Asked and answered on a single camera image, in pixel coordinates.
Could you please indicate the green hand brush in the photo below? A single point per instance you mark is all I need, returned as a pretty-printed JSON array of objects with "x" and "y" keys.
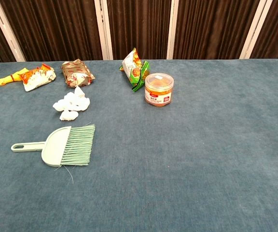
[{"x": 55, "y": 147}]

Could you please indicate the clear plastic snack jar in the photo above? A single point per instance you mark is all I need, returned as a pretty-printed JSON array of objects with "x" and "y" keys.
[{"x": 158, "y": 90}]

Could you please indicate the green snack bag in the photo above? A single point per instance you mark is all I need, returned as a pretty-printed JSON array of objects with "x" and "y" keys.
[{"x": 134, "y": 68}]

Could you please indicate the blue felt table cover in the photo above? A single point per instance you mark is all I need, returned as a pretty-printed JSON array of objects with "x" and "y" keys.
[{"x": 177, "y": 157}]

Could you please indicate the brown foil snack bag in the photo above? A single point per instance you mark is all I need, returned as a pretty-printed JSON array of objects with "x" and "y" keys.
[{"x": 77, "y": 72}]

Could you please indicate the orange white snack bag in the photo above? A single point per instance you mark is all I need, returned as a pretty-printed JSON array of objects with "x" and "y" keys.
[{"x": 38, "y": 78}]

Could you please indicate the yellow rubber chicken toy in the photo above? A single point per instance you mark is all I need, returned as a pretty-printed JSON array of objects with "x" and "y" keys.
[{"x": 8, "y": 78}]

